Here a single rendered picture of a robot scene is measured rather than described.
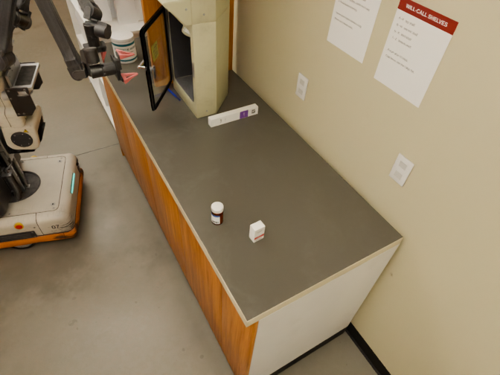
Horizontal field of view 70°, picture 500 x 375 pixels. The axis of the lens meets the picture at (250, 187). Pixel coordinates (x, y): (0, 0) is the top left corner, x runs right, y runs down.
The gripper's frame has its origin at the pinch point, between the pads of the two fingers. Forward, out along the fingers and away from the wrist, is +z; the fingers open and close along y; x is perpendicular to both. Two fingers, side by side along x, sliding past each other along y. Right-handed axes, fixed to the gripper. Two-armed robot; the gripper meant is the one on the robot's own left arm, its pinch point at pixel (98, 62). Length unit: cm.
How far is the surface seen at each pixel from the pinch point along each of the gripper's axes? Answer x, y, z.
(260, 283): -141, 16, 14
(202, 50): -46, 38, -20
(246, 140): -73, 49, 14
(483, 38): -138, 78, -59
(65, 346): -85, -63, 109
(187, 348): -117, -6, 108
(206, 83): -46, 40, -4
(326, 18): -78, 77, -41
